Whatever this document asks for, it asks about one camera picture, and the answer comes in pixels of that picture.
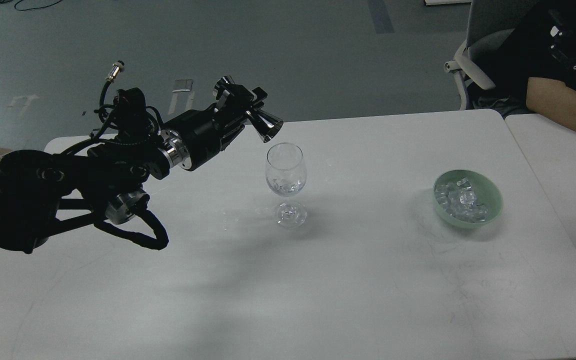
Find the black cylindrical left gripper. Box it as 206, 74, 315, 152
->
162, 76, 268, 171

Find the stainless steel double jigger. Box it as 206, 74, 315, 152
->
213, 76, 284, 144

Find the person's bare forearm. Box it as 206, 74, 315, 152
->
525, 77, 576, 132

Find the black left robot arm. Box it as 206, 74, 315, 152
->
0, 61, 283, 255

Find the clear wine glass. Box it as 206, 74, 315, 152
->
265, 142, 307, 228

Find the clear ice cubes pile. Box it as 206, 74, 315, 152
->
434, 177, 489, 224

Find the green bowl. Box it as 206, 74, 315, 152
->
431, 170, 504, 230

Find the white office chair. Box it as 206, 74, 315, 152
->
443, 0, 537, 110

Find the person in black shirt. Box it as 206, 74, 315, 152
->
468, 0, 576, 116

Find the white adjacent table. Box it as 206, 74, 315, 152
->
505, 114, 576, 248

